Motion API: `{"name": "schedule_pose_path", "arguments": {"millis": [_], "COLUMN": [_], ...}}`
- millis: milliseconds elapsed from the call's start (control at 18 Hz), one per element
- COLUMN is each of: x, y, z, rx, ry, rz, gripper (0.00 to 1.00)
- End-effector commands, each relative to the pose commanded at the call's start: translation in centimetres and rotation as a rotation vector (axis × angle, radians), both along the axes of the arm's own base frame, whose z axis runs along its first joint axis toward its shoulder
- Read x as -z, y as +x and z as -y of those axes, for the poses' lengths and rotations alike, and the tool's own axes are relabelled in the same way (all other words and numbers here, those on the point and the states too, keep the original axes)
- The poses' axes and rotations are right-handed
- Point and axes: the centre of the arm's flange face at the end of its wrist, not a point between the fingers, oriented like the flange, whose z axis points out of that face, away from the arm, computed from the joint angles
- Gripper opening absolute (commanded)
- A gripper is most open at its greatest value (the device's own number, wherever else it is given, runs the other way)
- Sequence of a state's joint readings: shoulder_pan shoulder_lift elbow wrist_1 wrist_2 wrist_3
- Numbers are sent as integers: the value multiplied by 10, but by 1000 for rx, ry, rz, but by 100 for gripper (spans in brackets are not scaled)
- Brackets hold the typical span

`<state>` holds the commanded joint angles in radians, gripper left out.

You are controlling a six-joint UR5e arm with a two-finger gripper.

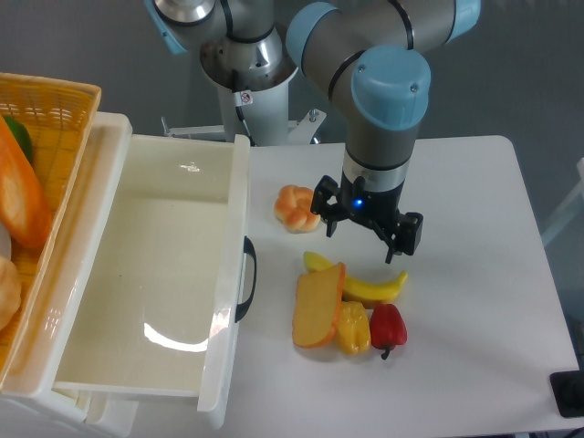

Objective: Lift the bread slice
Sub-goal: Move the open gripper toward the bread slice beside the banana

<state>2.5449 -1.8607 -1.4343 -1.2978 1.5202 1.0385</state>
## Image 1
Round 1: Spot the yellow woven plastic basket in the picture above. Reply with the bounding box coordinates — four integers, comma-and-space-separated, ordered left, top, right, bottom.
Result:
1, 72, 101, 381

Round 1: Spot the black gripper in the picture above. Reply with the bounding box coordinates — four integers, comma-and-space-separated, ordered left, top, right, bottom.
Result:
310, 175, 423, 264

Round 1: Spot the toy bread slice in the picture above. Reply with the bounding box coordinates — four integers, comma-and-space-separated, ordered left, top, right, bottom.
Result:
292, 263, 346, 349

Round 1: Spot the black drawer handle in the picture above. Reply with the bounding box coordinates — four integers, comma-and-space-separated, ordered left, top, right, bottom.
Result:
235, 236, 257, 323

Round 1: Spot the braided toy bread roll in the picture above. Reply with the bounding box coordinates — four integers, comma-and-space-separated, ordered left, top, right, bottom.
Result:
274, 184, 320, 234

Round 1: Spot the white plastic drawer cabinet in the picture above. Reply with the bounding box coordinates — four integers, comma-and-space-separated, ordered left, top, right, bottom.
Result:
1, 112, 138, 437

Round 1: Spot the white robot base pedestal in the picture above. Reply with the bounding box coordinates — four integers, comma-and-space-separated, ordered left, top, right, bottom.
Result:
161, 68, 327, 146

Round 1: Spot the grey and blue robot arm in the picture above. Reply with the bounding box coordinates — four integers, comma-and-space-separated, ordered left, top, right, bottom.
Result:
145, 1, 482, 256

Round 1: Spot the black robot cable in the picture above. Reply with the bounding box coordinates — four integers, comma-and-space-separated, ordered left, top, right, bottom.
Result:
231, 68, 257, 147

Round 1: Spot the black device at table edge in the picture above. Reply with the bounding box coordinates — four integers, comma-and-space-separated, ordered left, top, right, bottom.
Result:
549, 370, 583, 418

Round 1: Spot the white plastic drawer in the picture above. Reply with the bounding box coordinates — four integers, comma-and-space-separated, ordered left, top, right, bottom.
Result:
54, 135, 253, 429

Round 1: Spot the red toy bell pepper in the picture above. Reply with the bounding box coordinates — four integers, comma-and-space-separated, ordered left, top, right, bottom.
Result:
370, 304, 408, 360

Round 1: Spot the toy baguette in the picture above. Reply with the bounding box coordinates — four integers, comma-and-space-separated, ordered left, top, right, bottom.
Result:
1, 118, 52, 248

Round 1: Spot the yellow toy banana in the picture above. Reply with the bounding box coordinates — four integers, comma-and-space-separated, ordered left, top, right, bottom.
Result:
303, 251, 408, 308

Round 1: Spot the yellow toy bell pepper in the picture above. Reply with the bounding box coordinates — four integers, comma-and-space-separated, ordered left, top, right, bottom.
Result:
336, 301, 370, 356

